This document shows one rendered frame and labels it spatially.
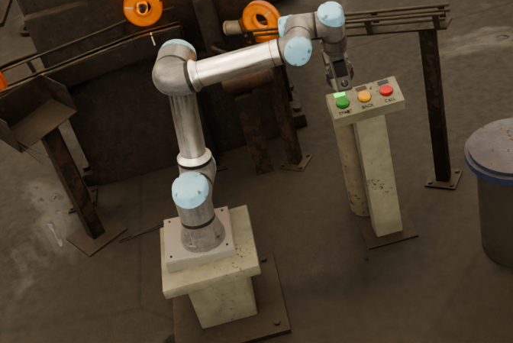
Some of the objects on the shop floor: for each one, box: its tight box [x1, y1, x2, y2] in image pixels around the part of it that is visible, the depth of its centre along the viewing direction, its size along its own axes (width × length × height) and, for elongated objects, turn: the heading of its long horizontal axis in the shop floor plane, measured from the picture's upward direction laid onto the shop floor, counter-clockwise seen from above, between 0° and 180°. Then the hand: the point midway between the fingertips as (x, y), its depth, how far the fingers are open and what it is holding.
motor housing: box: [221, 68, 274, 176], centre depth 315 cm, size 13×22×54 cm, turn 116°
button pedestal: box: [326, 76, 418, 251], centre depth 263 cm, size 16×24×62 cm, turn 116°
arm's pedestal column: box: [173, 251, 292, 343], centre depth 260 cm, size 40×40×26 cm
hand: (341, 91), depth 241 cm, fingers closed
